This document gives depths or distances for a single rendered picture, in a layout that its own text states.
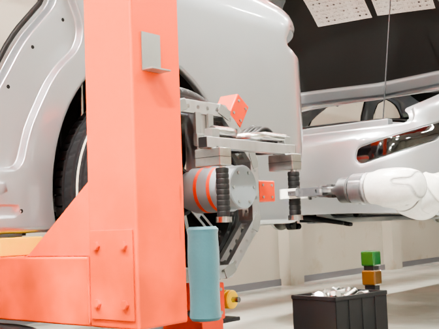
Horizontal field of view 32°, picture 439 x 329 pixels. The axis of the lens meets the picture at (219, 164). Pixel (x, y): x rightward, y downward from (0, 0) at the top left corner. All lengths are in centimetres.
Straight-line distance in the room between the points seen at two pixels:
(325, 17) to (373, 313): 405
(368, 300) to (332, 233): 858
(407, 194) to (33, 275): 99
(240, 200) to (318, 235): 797
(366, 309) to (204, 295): 47
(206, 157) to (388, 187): 49
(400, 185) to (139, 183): 75
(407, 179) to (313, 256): 796
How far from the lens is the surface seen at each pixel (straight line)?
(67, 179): 226
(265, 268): 913
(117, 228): 174
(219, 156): 203
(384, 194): 212
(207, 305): 214
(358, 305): 188
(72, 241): 188
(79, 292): 184
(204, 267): 213
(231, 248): 247
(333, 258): 1048
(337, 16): 574
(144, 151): 172
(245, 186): 223
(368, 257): 205
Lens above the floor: 74
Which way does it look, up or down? 5 degrees up
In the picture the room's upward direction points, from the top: 2 degrees counter-clockwise
